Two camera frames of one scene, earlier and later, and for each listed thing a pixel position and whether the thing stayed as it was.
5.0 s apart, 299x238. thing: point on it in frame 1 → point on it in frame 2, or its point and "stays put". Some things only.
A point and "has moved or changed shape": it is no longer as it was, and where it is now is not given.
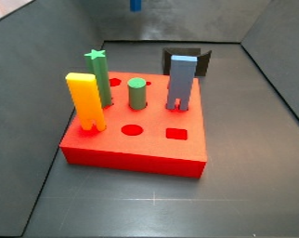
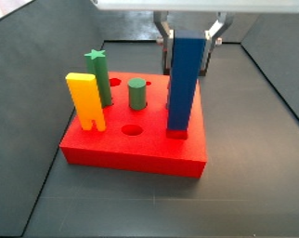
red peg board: x=155 y=140 stays put
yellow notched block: x=86 y=92 stays put
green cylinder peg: x=138 y=93 stays put
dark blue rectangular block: x=135 y=6 has moved or changed shape
